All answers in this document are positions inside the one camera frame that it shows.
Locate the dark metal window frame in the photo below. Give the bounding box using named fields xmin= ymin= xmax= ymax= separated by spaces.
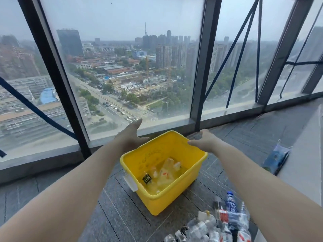
xmin=0 ymin=0 xmax=323 ymax=184

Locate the yellow plastic bin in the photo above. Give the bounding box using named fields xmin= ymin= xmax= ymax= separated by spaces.
xmin=120 ymin=130 xmax=209 ymax=216

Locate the person's left forearm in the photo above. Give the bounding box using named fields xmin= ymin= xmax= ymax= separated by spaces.
xmin=0 ymin=139 xmax=127 ymax=242

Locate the person's right forearm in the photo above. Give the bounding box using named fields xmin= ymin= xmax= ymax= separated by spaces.
xmin=212 ymin=143 xmax=323 ymax=242

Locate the blue green flat box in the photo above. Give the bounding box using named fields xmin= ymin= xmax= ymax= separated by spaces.
xmin=262 ymin=139 xmax=292 ymax=175

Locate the bag of bottles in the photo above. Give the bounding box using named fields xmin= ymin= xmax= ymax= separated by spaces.
xmin=164 ymin=191 xmax=253 ymax=242

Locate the cluster of discarded bottles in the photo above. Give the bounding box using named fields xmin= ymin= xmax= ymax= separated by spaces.
xmin=141 ymin=157 xmax=182 ymax=194

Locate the person's right hand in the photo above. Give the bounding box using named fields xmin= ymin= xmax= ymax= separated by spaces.
xmin=187 ymin=129 xmax=222 ymax=154

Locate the person's left hand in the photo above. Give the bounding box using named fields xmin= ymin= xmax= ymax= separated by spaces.
xmin=113 ymin=119 xmax=150 ymax=153

